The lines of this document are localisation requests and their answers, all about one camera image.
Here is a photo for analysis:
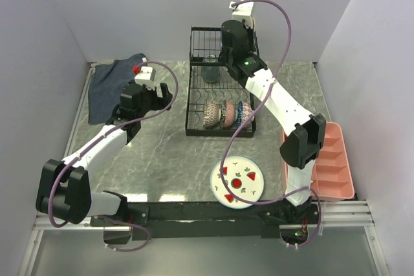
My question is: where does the blue grey ceramic mug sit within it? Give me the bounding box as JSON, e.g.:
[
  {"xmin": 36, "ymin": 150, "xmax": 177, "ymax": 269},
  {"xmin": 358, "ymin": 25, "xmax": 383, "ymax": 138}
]
[{"xmin": 201, "ymin": 54, "xmax": 221, "ymax": 83}]

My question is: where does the blue patterned bowl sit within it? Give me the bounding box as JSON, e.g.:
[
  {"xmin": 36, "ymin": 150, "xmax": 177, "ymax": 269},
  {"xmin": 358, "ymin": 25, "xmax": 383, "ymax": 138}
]
[{"xmin": 235, "ymin": 101, "xmax": 253, "ymax": 128}]

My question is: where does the pink floral leaf-pattern bowl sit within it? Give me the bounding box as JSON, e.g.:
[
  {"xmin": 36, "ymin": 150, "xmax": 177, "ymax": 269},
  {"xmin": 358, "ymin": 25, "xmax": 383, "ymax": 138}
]
[{"xmin": 219, "ymin": 100, "xmax": 236, "ymax": 128}]

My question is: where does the blue scale pattern bowl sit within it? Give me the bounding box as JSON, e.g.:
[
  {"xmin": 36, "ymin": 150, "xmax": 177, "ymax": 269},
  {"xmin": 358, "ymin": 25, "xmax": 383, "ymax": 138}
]
[{"xmin": 203, "ymin": 102, "xmax": 221, "ymax": 129}]

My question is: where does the light blue plate underneath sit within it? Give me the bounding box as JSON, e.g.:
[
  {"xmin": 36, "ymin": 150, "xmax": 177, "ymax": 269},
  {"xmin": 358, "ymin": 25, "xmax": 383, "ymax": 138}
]
[{"xmin": 210, "ymin": 156, "xmax": 265, "ymax": 209}]

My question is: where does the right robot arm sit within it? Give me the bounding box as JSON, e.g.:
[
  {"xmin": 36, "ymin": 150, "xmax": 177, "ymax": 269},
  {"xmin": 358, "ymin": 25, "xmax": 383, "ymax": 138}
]
[{"xmin": 219, "ymin": 19, "xmax": 326, "ymax": 223}]

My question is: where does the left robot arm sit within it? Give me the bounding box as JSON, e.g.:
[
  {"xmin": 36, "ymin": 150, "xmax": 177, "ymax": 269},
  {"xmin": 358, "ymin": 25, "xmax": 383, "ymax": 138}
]
[{"xmin": 36, "ymin": 81, "xmax": 177, "ymax": 228}]

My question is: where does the dark blue cloth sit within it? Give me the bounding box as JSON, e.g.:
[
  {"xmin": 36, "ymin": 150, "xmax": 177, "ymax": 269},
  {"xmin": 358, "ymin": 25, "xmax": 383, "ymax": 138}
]
[{"xmin": 88, "ymin": 53, "xmax": 147, "ymax": 125}]

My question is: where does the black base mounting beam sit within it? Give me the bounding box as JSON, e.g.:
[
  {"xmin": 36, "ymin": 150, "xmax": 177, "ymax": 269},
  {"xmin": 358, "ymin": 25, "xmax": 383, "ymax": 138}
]
[{"xmin": 90, "ymin": 200, "xmax": 321, "ymax": 246}]

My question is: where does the pink compartment tray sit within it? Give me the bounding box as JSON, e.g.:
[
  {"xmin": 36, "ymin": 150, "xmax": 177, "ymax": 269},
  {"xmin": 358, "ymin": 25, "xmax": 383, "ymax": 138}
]
[{"xmin": 281, "ymin": 122, "xmax": 354, "ymax": 202}]

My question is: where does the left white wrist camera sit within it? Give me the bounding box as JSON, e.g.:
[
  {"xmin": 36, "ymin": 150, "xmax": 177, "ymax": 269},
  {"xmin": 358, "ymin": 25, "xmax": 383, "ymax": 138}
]
[{"xmin": 133, "ymin": 65, "xmax": 156, "ymax": 90}]

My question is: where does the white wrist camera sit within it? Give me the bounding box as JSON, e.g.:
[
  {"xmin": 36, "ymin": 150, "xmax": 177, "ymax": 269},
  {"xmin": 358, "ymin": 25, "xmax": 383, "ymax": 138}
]
[
  {"xmin": 229, "ymin": 1, "xmax": 256, "ymax": 30},
  {"xmin": 133, "ymin": 65, "xmax": 156, "ymax": 90}
]

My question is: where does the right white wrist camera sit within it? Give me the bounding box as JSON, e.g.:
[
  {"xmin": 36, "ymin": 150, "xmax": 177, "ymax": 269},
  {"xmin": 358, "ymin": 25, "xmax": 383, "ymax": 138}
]
[{"xmin": 229, "ymin": 1, "xmax": 256, "ymax": 30}]

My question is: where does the black wire dish rack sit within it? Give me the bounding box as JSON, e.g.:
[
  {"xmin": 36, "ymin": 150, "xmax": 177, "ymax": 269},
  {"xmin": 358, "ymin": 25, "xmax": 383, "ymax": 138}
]
[{"xmin": 185, "ymin": 27, "xmax": 255, "ymax": 137}]

